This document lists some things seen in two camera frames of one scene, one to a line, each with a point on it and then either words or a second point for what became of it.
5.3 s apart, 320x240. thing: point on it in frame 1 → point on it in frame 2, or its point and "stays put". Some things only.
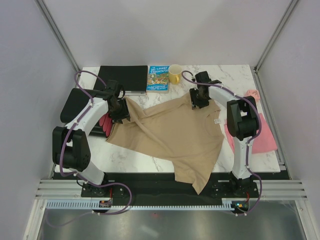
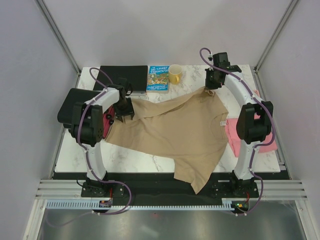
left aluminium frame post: x=53 y=25 stays put
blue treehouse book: x=158 y=79 stays put
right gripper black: x=194 y=102 → x=208 y=85
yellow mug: x=174 y=71 stays put
